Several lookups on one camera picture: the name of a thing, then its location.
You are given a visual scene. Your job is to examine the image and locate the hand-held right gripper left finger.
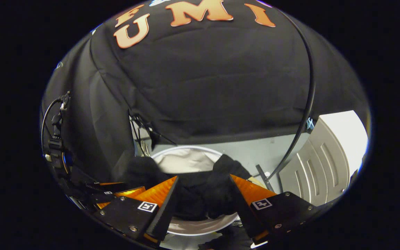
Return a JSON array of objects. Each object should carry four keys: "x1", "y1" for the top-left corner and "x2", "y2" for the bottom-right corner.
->
[{"x1": 93, "y1": 175, "x2": 180, "y2": 244}]

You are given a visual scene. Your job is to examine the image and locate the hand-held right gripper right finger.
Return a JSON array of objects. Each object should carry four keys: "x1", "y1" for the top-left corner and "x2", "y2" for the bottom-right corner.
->
[{"x1": 228, "y1": 174, "x2": 329, "y2": 245}]

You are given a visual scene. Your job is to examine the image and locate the black garment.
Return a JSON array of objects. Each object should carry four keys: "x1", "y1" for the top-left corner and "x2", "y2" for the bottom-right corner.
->
[{"x1": 124, "y1": 155, "x2": 252, "y2": 221}]

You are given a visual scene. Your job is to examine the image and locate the white laundry hamper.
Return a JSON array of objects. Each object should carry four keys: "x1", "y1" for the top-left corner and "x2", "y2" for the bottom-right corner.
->
[{"x1": 150, "y1": 145, "x2": 240, "y2": 237}]

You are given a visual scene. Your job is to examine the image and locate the black clothes rack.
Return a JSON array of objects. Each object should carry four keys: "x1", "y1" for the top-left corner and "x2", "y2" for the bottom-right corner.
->
[{"x1": 256, "y1": 9, "x2": 317, "y2": 193}]

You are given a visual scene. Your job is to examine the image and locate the dark cloth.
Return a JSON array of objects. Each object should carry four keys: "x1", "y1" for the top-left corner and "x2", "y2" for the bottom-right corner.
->
[{"x1": 198, "y1": 225, "x2": 254, "y2": 250}]

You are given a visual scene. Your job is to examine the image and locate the white ribbed panel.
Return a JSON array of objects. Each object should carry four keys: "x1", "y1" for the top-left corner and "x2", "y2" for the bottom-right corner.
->
[{"x1": 279, "y1": 110, "x2": 369, "y2": 206}]

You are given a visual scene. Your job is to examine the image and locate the black backdrop cloth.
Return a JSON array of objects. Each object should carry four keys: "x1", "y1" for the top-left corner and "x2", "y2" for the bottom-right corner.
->
[{"x1": 42, "y1": 0, "x2": 370, "y2": 181}]

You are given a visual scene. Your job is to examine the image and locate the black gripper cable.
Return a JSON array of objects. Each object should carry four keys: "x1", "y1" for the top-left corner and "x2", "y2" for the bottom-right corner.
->
[{"x1": 41, "y1": 92, "x2": 71, "y2": 153}]

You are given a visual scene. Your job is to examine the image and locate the thin black cables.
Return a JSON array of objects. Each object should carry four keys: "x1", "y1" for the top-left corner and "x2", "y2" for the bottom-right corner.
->
[{"x1": 130, "y1": 114, "x2": 177, "y2": 158}]

